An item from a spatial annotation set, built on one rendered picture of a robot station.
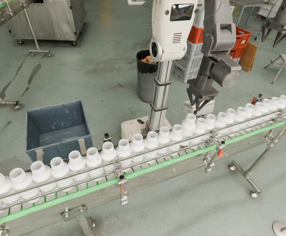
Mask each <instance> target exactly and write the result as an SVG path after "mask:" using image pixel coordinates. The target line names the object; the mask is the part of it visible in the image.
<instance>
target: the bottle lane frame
mask: <svg viewBox="0 0 286 236"><path fill-rule="evenodd" d="M284 124H285V121H281V122H279V123H276V124H273V125H270V126H266V127H264V128H261V129H259V130H256V131H252V132H250V133H246V134H244V135H242V134H241V136H238V137H236V136H235V138H232V139H231V138H230V139H229V140H224V142H225V148H224V150H225V151H226V152H227V153H228V155H227V156H226V155H225V154H224V153H223V154H222V155H221V156H220V157H218V156H217V158H216V159H215V161H214V162H217V161H219V160H222V159H224V158H227V157H230V156H232V155H235V154H237V153H240V152H243V151H245V150H248V149H251V148H254V147H256V146H259V145H261V144H264V143H266V142H268V141H266V138H265V137H266V136H267V135H268V134H269V132H270V131H271V130H272V129H274V130H273V132H272V133H271V135H272V136H273V137H275V136H276V135H277V134H278V133H279V131H280V130H281V129H282V128H283V127H284V126H285V125H284ZM285 135H286V131H284V132H283V133H282V134H281V135H280V136H279V138H280V137H282V136H285ZM216 146H217V145H216V144H215V145H212V146H209V147H207V146H206V148H203V149H200V148H199V150H197V151H194V150H193V152H191V153H188V154H187V153H186V154H185V155H182V156H180V155H179V154H178V155H179V157H176V158H172V159H171V160H168V161H166V160H165V159H164V162H162V163H158V162H157V161H156V162H157V164H156V165H153V166H150V165H149V167H147V168H145V169H143V168H142V167H141V166H140V167H141V170H138V171H135V172H134V170H133V169H132V171H133V172H132V173H130V174H127V175H126V174H125V172H124V176H125V177H126V179H127V184H126V185H125V186H126V189H127V193H126V195H130V194H132V193H134V192H137V191H140V190H143V189H145V188H148V187H151V186H153V185H156V184H159V183H161V182H164V181H166V180H169V179H171V178H174V177H177V176H180V175H182V174H185V173H188V172H190V171H193V170H195V169H198V168H201V167H203V166H206V164H205V163H204V159H205V157H207V156H206V155H207V153H208V152H210V151H211V153H210V155H209V159H210V160H211V159H212V157H213V155H214V154H215V152H216V149H215V148H216ZM171 157H172V156H171ZM117 179H119V178H115V179H112V180H109V181H108V180H107V178H106V182H103V183H100V184H99V183H98V182H97V184H96V185H95V186H92V187H89V186H88V184H87V188H86V189H83V190H80V191H79V190H78V187H77V191H76V192H74V193H71V194H68V192H67V194H66V195H65V196H62V197H60V198H58V197H57V194H56V198H55V199H53V200H50V201H46V198H45V202H44V203H42V204H39V205H35V203H33V207H30V208H27V209H23V206H22V207H21V210H20V211H19V212H16V213H13V214H11V213H10V210H9V213H8V215H6V216H4V217H1V218H0V226H2V227H3V228H4V229H3V230H8V231H9V233H8V236H22V235H24V234H27V233H30V232H32V231H34V230H37V229H40V228H43V227H45V226H48V225H50V224H53V223H56V222H58V221H61V220H63V218H62V217H61V214H62V213H63V212H68V211H69V210H70V209H73V208H76V207H79V206H86V209H87V210H90V209H93V208H95V207H98V206H100V205H103V204H106V203H108V202H111V201H114V200H116V199H119V198H120V187H118V185H117Z"/></svg>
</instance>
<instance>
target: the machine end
mask: <svg viewBox="0 0 286 236"><path fill-rule="evenodd" d="M27 12H28V15H29V18H30V21H31V24H32V27H33V30H34V33H35V36H36V39H40V40H69V41H73V43H72V44H71V45H72V46H76V45H77V43H74V41H76V39H77V37H78V35H79V34H82V32H81V31H80V30H81V28H82V26H83V24H86V23H85V22H84V21H85V19H86V11H85V4H84V0H36V1H34V2H33V3H31V4H30V5H29V7H28V8H27ZM7 24H8V27H9V30H8V31H9V32H10V33H11V34H12V36H13V37H14V39H19V40H20V42H18V44H24V43H25V42H24V41H21V39H33V36H32V33H31V30H30V27H29V24H28V21H27V18H26V15H25V12H24V10H22V11H21V12H19V13H18V14H17V15H15V16H14V17H13V18H11V19H10V20H9V21H7Z"/></svg>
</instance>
